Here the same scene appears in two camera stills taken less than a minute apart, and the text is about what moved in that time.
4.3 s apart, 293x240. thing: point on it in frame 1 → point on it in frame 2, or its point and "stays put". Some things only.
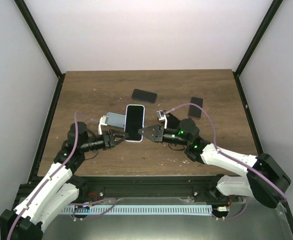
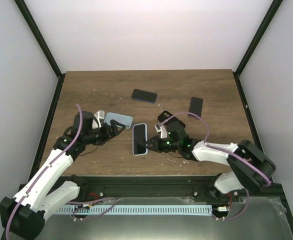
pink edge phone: x=134 y=120 → x=139 y=138
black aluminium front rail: x=184 y=187 stays put
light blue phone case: x=116 y=119 stays put
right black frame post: x=257 y=43 stays put
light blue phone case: x=134 y=120 → x=146 y=145
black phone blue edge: x=144 y=96 stays put
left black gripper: x=110 y=140 → x=109 y=135
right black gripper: x=158 y=131 → x=156 y=144
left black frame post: x=27 y=15 stays put
